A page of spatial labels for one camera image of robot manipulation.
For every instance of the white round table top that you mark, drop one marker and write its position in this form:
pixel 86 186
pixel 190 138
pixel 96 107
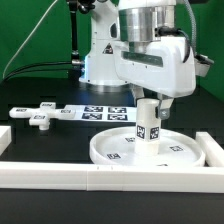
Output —
pixel 118 146

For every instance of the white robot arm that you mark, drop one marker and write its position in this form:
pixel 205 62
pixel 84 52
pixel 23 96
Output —
pixel 135 42

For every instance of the white cross-shaped table base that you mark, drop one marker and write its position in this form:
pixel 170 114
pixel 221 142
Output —
pixel 42 115

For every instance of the white marker sheet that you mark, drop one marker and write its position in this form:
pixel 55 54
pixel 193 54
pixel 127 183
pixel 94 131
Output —
pixel 103 113

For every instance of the white left fence rail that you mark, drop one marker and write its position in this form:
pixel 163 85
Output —
pixel 5 138

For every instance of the white front fence rail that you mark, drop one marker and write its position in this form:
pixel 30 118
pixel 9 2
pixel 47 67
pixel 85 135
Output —
pixel 90 177

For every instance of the black camera stand pole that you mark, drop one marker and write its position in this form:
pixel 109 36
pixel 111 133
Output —
pixel 75 57

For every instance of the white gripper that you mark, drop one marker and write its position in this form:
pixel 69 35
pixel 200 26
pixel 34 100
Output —
pixel 161 69

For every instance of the white right fence rail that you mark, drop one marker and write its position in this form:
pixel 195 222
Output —
pixel 213 151

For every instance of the white fence rail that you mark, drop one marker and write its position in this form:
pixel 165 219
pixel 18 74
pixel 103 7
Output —
pixel 213 151
pixel 5 138
pixel 90 177

